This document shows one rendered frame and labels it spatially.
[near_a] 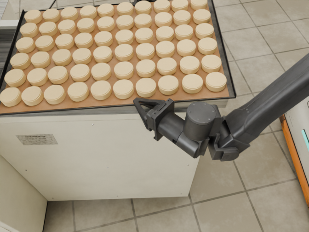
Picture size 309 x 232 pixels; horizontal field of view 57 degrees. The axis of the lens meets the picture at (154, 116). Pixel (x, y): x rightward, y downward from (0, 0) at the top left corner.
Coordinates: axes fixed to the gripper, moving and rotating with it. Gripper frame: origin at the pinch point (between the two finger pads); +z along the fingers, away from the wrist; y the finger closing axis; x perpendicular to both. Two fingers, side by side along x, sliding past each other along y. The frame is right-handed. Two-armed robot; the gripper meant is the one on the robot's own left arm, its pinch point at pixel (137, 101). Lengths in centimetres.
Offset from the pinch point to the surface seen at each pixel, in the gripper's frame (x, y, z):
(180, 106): 10.0, 7.6, -5.4
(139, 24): 19.3, -2.4, 17.4
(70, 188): -23, 64, 28
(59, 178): -23, 52, 29
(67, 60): -2.9, -1.5, 23.2
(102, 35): 9.3, -2.4, 22.3
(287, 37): 162, 96, 12
